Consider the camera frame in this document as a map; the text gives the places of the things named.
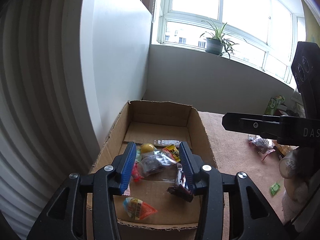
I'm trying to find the clear red-edged snack bag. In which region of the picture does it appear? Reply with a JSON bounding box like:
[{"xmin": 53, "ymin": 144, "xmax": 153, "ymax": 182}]
[{"xmin": 248, "ymin": 134, "xmax": 276, "ymax": 161}]

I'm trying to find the dark chocolate bar wrapper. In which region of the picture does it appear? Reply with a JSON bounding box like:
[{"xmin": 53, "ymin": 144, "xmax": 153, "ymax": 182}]
[{"xmin": 167, "ymin": 163, "xmax": 193, "ymax": 203}]

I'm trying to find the yellow orange snack packet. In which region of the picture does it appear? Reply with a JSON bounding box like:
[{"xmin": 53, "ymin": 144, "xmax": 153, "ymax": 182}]
[{"xmin": 163, "ymin": 145, "xmax": 181, "ymax": 162}]

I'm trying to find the cone-shaped colourful snack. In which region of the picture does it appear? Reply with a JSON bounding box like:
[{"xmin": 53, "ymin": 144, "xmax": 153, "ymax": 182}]
[{"xmin": 123, "ymin": 197, "xmax": 157, "ymax": 220}]

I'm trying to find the small dark snack bag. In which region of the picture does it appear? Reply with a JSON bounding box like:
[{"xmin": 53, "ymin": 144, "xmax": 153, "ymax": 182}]
[{"xmin": 131, "ymin": 151, "xmax": 177, "ymax": 181}]

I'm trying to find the yellow round candy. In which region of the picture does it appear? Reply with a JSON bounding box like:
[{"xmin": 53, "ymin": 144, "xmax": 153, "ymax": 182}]
[{"xmin": 140, "ymin": 143, "xmax": 156, "ymax": 154}]

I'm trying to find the brown cardboard box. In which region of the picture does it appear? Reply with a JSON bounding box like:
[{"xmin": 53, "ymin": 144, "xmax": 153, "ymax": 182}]
[{"xmin": 91, "ymin": 101, "xmax": 217, "ymax": 239}]

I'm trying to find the gloved right hand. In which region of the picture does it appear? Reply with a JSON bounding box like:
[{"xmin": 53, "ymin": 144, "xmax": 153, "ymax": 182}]
[{"xmin": 279, "ymin": 147, "xmax": 319, "ymax": 231}]

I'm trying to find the green patterned bag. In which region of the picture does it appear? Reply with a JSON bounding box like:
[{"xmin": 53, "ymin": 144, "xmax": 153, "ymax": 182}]
[{"xmin": 264, "ymin": 95, "xmax": 285, "ymax": 115}]

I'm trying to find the small green wrapped candy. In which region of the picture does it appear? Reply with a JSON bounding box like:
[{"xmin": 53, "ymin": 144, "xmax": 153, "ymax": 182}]
[{"xmin": 270, "ymin": 183, "xmax": 280, "ymax": 196}]

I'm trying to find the potted spider plant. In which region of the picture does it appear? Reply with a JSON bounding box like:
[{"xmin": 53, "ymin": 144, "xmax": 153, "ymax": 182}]
[{"xmin": 200, "ymin": 20, "xmax": 238, "ymax": 59}]

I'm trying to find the white cabinet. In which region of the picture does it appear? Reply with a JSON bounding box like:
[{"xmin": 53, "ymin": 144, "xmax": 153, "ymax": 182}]
[{"xmin": 80, "ymin": 0, "xmax": 153, "ymax": 170}]

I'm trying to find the black camera box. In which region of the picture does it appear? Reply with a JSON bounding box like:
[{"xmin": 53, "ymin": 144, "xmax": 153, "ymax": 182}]
[{"xmin": 291, "ymin": 41, "xmax": 320, "ymax": 120}]

